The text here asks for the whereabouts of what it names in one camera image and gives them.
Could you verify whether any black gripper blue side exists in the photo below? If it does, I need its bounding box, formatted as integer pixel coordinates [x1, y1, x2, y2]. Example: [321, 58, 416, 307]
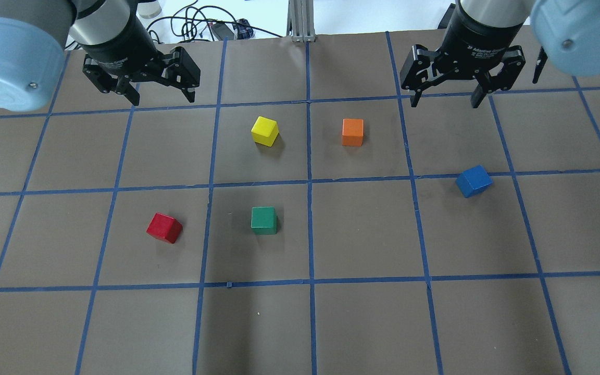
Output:
[399, 5, 526, 108]

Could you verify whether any black gripper red side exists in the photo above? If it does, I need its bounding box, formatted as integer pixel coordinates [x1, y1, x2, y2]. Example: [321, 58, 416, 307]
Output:
[79, 18, 202, 106]

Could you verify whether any red wooden block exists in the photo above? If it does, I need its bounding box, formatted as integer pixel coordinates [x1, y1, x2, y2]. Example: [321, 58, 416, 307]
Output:
[146, 212, 183, 244]

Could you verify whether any robot arm near blue block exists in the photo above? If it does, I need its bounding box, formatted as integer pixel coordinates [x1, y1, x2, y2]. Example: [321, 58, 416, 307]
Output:
[399, 1, 600, 108]

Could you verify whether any robot arm near red block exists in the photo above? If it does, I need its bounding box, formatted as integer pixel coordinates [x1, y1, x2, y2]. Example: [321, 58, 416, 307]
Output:
[0, 1, 202, 112]

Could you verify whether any blue wooden block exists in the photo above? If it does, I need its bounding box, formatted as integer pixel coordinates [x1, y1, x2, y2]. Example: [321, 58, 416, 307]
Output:
[456, 165, 493, 198]

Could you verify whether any orange wooden block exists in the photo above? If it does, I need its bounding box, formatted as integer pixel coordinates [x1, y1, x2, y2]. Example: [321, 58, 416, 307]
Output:
[341, 118, 365, 147]

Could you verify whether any yellow wooden block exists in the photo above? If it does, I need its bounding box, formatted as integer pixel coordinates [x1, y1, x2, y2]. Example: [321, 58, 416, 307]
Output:
[251, 116, 279, 147]

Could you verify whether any green wooden block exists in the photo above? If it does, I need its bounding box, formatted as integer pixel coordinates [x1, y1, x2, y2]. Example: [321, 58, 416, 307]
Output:
[251, 206, 277, 235]

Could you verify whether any black power adapter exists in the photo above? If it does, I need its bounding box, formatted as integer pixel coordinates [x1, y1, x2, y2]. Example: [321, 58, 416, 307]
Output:
[209, 22, 236, 41]

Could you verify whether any black cable bundle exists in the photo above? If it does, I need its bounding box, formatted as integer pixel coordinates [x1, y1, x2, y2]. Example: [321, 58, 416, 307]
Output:
[146, 0, 285, 45]

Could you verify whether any aluminium extrusion post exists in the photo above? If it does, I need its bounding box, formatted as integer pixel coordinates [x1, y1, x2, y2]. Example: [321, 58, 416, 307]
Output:
[286, 1, 316, 43]

